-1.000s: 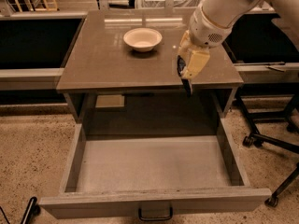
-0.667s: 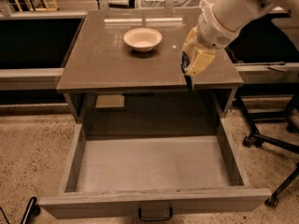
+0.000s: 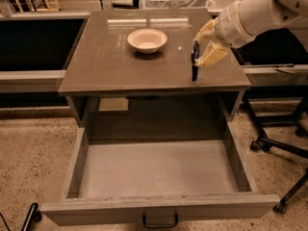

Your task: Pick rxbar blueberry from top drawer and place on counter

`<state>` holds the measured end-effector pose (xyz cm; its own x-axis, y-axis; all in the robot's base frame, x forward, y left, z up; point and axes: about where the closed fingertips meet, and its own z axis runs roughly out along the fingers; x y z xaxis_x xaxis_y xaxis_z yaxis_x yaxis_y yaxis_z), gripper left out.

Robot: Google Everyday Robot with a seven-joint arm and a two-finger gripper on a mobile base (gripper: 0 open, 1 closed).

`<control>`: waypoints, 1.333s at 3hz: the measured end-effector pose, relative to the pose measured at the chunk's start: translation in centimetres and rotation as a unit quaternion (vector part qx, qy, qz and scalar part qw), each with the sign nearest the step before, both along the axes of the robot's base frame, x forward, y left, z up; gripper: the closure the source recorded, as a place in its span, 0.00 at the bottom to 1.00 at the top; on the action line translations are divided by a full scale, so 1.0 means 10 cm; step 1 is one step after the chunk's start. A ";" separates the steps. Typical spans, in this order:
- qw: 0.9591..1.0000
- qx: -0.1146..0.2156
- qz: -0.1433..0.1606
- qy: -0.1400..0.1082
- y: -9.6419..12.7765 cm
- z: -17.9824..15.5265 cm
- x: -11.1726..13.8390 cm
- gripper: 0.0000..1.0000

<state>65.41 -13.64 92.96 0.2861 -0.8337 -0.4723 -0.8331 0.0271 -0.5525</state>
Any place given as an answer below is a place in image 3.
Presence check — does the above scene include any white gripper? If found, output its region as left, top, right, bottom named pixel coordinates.
left=193, top=1, right=255, bottom=67

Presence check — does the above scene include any dark blue rxbar wrapper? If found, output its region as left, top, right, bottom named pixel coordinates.
left=191, top=40, right=199, bottom=81

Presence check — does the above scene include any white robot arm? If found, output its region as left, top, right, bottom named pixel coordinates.
left=192, top=0, right=308, bottom=67

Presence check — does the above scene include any grey counter cabinet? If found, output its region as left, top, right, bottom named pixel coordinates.
left=59, top=9, right=250, bottom=124

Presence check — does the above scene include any open grey top drawer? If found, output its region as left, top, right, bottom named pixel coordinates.
left=41, top=122, right=279, bottom=225

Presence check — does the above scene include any white paper bowl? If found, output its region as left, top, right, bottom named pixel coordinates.
left=127, top=29, right=167, bottom=54

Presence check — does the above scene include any black wheeled stand base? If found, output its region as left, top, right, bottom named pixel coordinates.
left=241, top=90, right=308, bottom=215

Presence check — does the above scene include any black stand leg left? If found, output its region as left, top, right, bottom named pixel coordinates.
left=0, top=202, right=42, bottom=231

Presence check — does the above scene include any white wire basket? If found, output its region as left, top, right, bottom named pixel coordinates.
left=140, top=0, right=216, bottom=10

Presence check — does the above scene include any black drawer handle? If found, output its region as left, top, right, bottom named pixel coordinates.
left=142, top=211, right=179, bottom=229

